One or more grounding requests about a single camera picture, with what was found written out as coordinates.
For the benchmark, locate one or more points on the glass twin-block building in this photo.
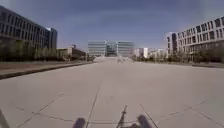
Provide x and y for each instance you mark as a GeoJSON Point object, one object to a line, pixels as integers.
{"type": "Point", "coordinates": [110, 48]}

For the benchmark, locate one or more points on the grey concrete slab plaza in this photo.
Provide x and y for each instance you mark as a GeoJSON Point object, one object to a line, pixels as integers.
{"type": "Point", "coordinates": [126, 86]}

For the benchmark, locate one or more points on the white building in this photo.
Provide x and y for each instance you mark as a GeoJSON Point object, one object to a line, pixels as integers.
{"type": "Point", "coordinates": [141, 52]}

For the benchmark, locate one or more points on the low brown building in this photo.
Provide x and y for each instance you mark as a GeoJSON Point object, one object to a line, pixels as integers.
{"type": "Point", "coordinates": [71, 52]}

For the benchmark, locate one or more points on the robot's own part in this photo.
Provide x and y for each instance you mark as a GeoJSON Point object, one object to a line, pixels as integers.
{"type": "Point", "coordinates": [78, 123]}
{"type": "Point", "coordinates": [144, 121]}

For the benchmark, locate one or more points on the dark kerb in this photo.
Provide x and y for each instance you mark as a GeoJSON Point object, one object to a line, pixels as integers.
{"type": "Point", "coordinates": [40, 70]}

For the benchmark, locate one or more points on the row of trees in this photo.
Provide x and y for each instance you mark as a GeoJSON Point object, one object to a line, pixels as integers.
{"type": "Point", "coordinates": [30, 52]}
{"type": "Point", "coordinates": [193, 56]}

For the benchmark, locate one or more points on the reddish brick strip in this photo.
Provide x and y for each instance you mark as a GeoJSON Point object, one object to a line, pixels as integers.
{"type": "Point", "coordinates": [30, 69]}

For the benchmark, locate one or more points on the pale grid-window building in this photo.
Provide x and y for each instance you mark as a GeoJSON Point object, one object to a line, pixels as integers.
{"type": "Point", "coordinates": [200, 35]}

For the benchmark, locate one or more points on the long dark glass building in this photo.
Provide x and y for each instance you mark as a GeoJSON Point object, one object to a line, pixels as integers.
{"type": "Point", "coordinates": [25, 30]}

